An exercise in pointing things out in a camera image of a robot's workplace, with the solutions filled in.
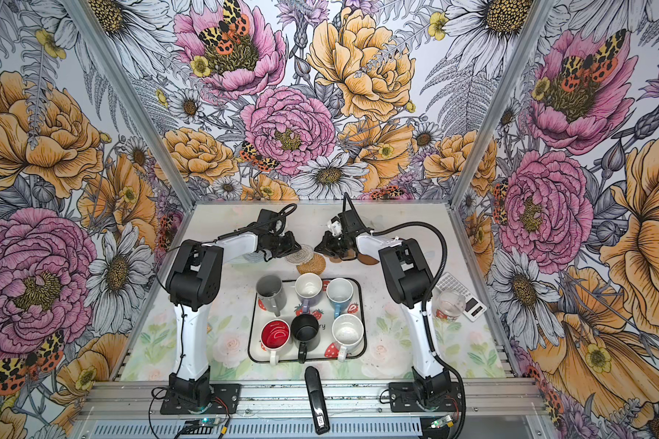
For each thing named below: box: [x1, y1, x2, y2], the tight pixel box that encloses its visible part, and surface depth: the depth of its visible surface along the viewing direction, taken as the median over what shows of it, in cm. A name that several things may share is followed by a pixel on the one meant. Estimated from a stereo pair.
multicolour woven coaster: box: [285, 243, 314, 265], surface depth 104 cm
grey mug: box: [256, 274, 287, 317], surface depth 88 cm
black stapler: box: [304, 365, 331, 435], surface depth 71 cm
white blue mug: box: [325, 277, 355, 319], surface depth 89 cm
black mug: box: [291, 313, 321, 365], surface depth 80 cm
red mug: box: [259, 318, 292, 366], surface depth 81 cm
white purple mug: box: [294, 272, 324, 314], surface depth 91 cm
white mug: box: [331, 312, 365, 363], surface depth 81 cm
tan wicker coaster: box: [296, 252, 326, 276], surface depth 104 cm
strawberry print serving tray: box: [248, 278, 368, 366], surface depth 85 cm
